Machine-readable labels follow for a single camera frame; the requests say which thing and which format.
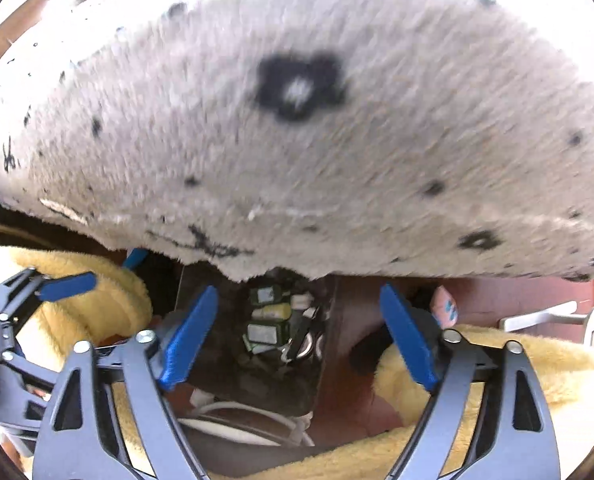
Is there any white plastic object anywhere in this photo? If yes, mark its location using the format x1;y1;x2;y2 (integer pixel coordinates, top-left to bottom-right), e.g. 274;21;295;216
499;300;594;356

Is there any dark green white-label bottle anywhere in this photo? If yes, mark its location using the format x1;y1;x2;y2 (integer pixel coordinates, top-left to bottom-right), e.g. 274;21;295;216
244;321;292;353

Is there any white cable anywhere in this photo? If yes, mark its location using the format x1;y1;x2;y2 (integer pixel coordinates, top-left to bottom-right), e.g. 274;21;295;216
177;399;318;448

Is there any grey printed blanket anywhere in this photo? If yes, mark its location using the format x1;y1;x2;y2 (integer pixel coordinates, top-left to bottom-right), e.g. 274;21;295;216
0;0;594;283

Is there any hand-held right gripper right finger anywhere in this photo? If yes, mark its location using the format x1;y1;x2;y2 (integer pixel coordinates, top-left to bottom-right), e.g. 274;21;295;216
379;282;562;480

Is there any dark brown bin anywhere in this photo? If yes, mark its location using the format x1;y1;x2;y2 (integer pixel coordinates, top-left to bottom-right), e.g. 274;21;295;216
174;262;378;426

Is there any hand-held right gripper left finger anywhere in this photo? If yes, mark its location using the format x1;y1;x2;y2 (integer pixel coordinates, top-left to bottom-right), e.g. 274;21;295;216
31;285;221;480

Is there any dark green square bottle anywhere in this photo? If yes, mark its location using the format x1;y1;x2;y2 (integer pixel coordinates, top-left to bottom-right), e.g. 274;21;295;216
249;285;285;305

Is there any pink patterned object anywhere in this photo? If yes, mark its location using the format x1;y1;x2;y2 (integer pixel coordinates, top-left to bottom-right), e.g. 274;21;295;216
429;285;458;326

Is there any white yellow small bottle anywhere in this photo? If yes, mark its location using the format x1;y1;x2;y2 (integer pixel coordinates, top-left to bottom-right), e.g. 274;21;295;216
251;305;292;321

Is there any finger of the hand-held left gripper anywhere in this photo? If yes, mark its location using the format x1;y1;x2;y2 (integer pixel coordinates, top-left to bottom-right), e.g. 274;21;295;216
121;246;148;272
0;267;98;323

